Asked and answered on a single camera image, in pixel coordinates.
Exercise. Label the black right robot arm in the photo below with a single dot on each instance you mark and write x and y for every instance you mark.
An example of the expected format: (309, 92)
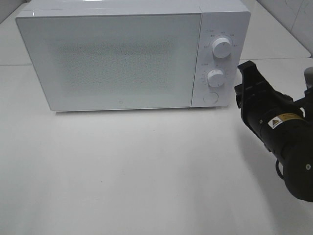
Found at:
(295, 164)

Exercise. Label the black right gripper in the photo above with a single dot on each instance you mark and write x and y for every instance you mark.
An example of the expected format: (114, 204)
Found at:
(270, 115)

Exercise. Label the upper white power knob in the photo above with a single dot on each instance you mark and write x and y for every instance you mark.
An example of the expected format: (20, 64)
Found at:
(221, 47)

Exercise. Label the white microwave door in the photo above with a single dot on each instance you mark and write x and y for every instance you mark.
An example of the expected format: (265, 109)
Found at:
(113, 62)

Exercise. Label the white microwave oven body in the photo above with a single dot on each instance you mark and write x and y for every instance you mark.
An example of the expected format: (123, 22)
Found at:
(218, 18)

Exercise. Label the white timer knob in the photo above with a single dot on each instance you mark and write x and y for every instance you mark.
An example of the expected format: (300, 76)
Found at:
(216, 78)

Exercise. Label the round white door button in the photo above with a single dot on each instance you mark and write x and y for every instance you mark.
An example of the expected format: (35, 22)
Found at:
(210, 98)

